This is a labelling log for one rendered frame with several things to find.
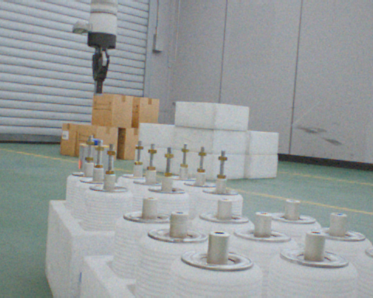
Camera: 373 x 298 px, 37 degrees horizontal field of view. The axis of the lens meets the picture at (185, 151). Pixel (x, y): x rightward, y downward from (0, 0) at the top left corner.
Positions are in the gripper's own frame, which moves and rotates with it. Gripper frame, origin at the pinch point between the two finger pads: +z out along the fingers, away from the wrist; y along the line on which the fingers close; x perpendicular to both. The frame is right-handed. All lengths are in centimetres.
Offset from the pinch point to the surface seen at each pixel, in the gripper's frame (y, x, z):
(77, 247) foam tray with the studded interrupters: -48, 11, 31
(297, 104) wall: 456, -329, -31
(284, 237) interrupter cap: -84, -10, 22
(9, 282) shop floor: -16, 20, 47
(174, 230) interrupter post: -83, 5, 21
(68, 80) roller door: 568, -65, -41
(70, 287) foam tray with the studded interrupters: -48, 11, 39
